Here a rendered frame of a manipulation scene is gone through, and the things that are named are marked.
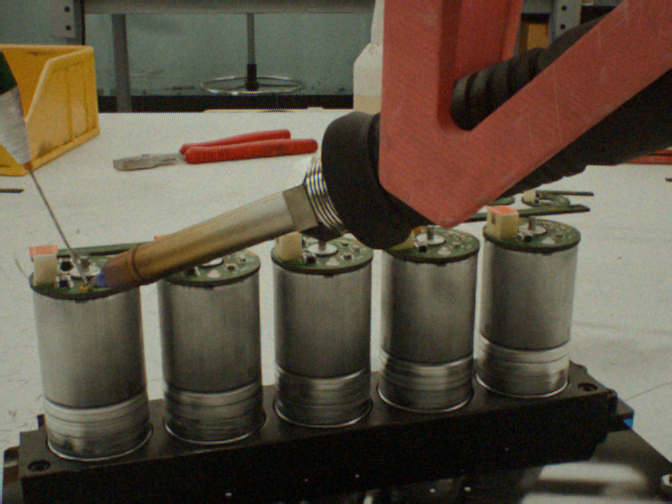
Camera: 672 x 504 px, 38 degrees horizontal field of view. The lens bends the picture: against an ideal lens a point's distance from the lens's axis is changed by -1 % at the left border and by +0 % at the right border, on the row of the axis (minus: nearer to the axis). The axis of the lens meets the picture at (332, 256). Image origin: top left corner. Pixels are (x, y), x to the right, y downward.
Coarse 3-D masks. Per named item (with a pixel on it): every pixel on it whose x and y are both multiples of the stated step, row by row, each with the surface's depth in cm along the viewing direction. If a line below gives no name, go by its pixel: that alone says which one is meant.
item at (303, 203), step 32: (320, 160) 17; (288, 192) 17; (320, 192) 17; (224, 224) 19; (256, 224) 18; (288, 224) 18; (320, 224) 17; (128, 256) 20; (160, 256) 19; (192, 256) 19; (224, 256) 19; (128, 288) 20
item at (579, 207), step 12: (564, 204) 27; (576, 204) 27; (480, 216) 26; (528, 216) 27; (540, 216) 27; (60, 252) 24; (84, 252) 24; (96, 252) 24; (108, 252) 24; (120, 252) 24
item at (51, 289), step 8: (88, 256) 23; (96, 256) 23; (104, 256) 23; (64, 264) 22; (72, 264) 23; (96, 264) 23; (104, 264) 23; (32, 280) 22; (64, 280) 21; (72, 280) 22; (80, 280) 22; (88, 280) 22; (32, 288) 21; (40, 288) 21; (48, 288) 21; (56, 288) 21; (64, 288) 21; (72, 288) 21; (104, 288) 21; (48, 296) 21; (56, 296) 21; (64, 296) 21; (72, 296) 21; (80, 296) 21; (88, 296) 21; (96, 296) 21
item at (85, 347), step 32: (64, 320) 21; (96, 320) 21; (128, 320) 22; (64, 352) 21; (96, 352) 22; (128, 352) 22; (64, 384) 22; (96, 384) 22; (128, 384) 22; (64, 416) 22; (96, 416) 22; (128, 416) 22; (64, 448) 22; (96, 448) 22; (128, 448) 23
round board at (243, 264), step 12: (240, 252) 24; (252, 252) 24; (228, 264) 23; (240, 264) 23; (252, 264) 23; (180, 276) 22; (192, 276) 22; (204, 276) 22; (228, 276) 22; (240, 276) 22
